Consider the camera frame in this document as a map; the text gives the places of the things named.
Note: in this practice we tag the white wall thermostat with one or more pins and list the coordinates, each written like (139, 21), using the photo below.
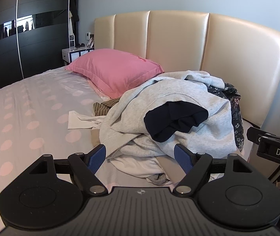
(88, 35)

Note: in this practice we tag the small black object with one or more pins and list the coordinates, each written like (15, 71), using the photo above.
(80, 45)

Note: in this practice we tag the white nightstand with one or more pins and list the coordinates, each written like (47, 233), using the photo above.
(68, 54)

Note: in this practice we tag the cream padded headboard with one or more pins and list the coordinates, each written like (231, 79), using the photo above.
(179, 41)

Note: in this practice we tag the white garment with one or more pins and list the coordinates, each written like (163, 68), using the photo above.
(80, 121)

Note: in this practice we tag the hanging dark clothes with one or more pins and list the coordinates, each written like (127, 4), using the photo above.
(74, 9)

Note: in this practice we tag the white crumpled cloth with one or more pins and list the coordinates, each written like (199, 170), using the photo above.
(135, 167)

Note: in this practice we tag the small grey garment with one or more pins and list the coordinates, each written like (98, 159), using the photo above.
(158, 180)

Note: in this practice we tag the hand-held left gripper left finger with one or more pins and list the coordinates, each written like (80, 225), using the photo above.
(96, 159)

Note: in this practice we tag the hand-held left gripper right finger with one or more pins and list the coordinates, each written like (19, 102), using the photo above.
(183, 159)

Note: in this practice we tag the olive striped garment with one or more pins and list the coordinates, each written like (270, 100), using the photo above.
(101, 109)

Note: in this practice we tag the pink pillow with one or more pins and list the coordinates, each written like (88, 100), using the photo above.
(110, 68)

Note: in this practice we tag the dark floral garment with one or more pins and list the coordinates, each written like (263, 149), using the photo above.
(237, 118)

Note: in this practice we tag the black wardrobe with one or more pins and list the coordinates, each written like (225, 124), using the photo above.
(44, 54)

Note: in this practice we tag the polka dot bed sheet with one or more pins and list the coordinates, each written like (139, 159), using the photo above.
(31, 118)

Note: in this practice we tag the light grey sweatshirt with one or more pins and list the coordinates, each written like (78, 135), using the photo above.
(135, 108)

